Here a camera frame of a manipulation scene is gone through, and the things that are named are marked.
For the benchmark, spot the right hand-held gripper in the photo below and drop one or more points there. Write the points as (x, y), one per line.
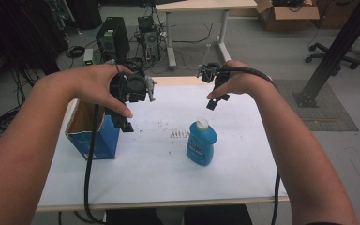
(211, 73)

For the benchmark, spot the black computer tower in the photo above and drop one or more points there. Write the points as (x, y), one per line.
(115, 37)

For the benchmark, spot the open computer tower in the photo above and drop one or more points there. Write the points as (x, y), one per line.
(150, 40)

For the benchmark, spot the grey floor mat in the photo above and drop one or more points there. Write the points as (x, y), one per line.
(334, 118)

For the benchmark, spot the person's left hand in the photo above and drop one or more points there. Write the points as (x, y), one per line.
(90, 84)

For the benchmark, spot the black office chair base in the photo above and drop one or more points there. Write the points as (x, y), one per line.
(325, 56)

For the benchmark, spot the black curtain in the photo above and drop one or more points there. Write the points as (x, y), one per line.
(22, 31)

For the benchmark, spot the black metal stand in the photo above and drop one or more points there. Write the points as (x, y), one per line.
(340, 47)

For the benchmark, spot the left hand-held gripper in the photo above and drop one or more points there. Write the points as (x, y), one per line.
(134, 87)

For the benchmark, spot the brown cardboard box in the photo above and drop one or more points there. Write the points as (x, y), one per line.
(293, 14)

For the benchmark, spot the blue bottle with white cap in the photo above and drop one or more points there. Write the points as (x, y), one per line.
(200, 146)

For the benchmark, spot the blue cardboard box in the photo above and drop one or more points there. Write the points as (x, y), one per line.
(106, 140)

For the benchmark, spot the person's right hand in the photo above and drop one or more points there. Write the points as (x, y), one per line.
(243, 81)

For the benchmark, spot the small white device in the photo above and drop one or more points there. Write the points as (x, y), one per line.
(88, 56)

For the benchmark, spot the light wooden desk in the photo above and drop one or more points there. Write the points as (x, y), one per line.
(200, 4)

